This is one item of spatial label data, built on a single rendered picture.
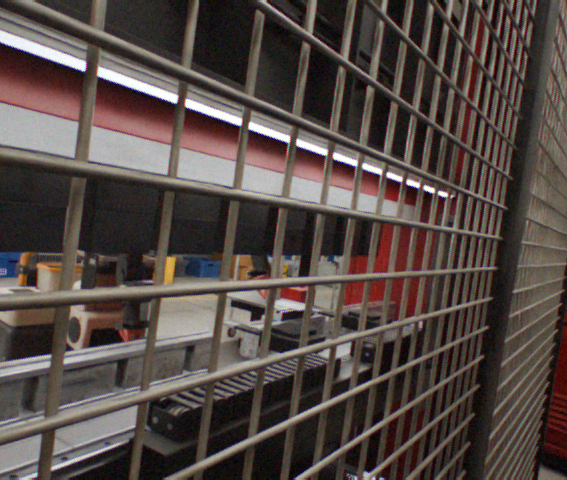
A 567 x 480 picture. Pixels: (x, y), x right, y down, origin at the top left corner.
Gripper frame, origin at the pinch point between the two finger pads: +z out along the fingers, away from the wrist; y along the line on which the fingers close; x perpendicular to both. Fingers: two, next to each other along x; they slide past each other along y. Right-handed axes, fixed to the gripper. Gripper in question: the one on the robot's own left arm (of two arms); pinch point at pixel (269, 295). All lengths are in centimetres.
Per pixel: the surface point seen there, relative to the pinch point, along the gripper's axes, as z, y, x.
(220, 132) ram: -32, -52, -34
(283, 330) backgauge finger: 15, -44, -32
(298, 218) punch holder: -16.6, -13.1, -25.9
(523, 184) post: 13, -97, -94
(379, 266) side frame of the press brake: -8, 86, -5
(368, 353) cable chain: 25, -37, -47
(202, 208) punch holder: -16, -55, -26
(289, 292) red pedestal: -20, 155, 90
